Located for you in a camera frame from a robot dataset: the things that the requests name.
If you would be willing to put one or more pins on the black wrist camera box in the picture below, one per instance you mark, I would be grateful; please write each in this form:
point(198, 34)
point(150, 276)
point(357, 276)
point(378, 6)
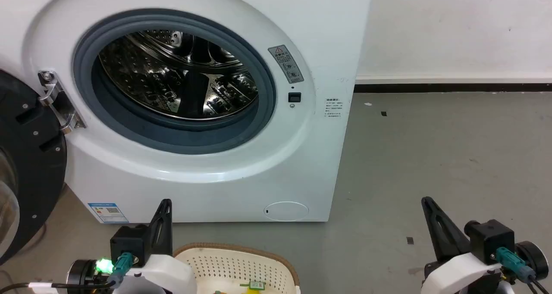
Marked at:
point(129, 241)
point(491, 238)

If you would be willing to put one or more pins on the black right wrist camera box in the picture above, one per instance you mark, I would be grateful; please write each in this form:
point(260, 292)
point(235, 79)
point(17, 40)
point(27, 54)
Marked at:
point(491, 238)

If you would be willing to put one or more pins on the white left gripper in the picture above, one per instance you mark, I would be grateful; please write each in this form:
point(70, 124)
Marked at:
point(168, 276)

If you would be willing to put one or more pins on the stainless steel washing machine drum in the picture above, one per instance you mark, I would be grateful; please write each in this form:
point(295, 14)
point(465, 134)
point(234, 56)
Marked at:
point(151, 78)

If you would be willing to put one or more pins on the black door latch socket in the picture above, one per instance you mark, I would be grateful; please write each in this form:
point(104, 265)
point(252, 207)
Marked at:
point(294, 97)

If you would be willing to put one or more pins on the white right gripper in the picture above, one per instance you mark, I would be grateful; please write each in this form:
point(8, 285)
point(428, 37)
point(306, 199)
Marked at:
point(457, 274)

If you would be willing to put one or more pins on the black washing machine door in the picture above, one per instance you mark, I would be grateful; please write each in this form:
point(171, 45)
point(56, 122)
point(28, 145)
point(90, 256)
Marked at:
point(36, 164)

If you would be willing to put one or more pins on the white basket with brown rim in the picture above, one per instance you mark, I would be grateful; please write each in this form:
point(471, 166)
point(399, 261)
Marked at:
point(224, 266)

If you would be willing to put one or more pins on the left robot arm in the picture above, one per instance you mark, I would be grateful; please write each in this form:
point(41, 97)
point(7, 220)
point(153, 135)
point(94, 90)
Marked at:
point(82, 274)

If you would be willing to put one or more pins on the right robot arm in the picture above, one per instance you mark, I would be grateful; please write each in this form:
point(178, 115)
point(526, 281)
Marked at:
point(534, 255)

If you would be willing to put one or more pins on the white front-load washing machine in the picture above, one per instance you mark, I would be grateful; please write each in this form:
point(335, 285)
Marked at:
point(302, 164)

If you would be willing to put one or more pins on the oval drain filter cover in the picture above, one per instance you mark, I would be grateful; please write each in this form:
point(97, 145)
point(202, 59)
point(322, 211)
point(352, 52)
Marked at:
point(286, 211)

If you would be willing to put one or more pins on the grey warning sticker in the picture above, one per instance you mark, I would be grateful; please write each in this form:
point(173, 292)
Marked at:
point(285, 64)

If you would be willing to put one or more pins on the black wall baseboard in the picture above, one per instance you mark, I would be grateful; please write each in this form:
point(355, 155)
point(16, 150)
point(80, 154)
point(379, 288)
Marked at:
point(453, 88)

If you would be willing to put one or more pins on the small printed text sticker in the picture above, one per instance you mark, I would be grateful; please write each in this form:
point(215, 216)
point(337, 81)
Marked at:
point(333, 107)

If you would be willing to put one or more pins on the chrome door hinge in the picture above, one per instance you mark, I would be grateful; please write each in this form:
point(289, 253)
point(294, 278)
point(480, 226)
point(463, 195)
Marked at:
point(60, 104)

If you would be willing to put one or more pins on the blue energy label sticker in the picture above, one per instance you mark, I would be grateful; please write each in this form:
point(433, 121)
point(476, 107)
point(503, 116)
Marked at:
point(108, 213)

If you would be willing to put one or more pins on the grey rubber door gasket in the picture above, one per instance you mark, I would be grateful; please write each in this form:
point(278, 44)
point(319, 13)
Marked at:
point(172, 135)

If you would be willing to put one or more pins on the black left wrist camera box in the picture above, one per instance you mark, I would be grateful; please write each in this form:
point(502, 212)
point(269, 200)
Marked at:
point(129, 241)

